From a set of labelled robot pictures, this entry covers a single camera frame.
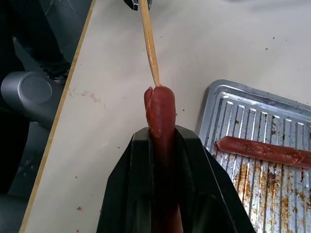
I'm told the wooden skewer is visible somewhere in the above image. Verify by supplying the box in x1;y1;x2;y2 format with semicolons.
138;0;161;87

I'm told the silver ribbed metal tray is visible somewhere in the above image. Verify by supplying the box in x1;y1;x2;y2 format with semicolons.
198;79;311;233

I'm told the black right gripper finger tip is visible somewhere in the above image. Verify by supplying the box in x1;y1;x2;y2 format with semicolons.
123;0;152;11

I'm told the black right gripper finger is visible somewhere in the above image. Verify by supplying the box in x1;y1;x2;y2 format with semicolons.
173;125;256;233
96;127;156;233

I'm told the red sausage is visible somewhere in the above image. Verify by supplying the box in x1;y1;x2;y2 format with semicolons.
143;84;183;233
213;135;311;169

